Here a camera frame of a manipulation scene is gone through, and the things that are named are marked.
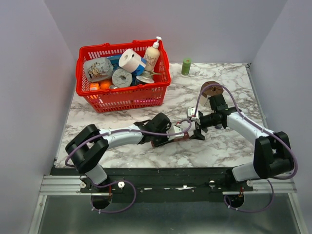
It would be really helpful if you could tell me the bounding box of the green pill bottle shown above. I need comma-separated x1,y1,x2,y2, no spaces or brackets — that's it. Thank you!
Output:
181,58,192,76

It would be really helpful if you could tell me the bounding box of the red weekly pill organizer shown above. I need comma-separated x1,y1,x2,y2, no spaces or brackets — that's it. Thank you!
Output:
151,135,189,148

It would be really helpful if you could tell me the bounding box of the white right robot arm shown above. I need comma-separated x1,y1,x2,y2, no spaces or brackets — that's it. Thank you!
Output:
187,94,295,191

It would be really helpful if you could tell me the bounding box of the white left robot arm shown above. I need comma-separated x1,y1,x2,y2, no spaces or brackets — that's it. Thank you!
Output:
65,113,187,193

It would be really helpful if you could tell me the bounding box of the brown lidded paper cup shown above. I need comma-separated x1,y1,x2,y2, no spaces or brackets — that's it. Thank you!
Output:
199,80,224,107

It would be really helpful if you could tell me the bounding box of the red plastic shopping basket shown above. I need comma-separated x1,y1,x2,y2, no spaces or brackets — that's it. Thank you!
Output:
76,37,171,113

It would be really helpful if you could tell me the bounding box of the grey toilet paper roll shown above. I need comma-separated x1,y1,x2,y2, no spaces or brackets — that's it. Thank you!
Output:
112,68,133,88

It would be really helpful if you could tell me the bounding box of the orange fruit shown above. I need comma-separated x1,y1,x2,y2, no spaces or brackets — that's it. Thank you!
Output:
99,79,113,90

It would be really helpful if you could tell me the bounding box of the cream pump lotion bottle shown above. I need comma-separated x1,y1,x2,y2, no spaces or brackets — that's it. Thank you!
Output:
144,37,162,72

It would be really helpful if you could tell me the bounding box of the white toilet paper roll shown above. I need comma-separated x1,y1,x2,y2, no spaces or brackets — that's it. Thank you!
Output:
118,49,141,73

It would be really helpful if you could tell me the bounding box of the orange small box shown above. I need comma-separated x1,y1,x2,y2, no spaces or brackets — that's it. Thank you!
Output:
90,82,100,91

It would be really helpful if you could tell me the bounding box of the blue box in basket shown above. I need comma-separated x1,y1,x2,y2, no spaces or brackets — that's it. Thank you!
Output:
108,54,146,86

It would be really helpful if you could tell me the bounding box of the grey printed package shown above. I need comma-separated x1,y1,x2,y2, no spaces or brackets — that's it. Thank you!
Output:
83,57,114,82

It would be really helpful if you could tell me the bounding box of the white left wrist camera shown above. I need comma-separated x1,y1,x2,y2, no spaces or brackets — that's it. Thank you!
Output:
166,125,185,137

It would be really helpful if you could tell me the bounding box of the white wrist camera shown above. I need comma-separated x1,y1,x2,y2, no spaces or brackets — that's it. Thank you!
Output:
166,125,185,137
187,108,198,121

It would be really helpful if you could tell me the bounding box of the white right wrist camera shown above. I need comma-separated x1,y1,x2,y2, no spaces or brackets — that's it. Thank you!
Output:
187,108,198,121

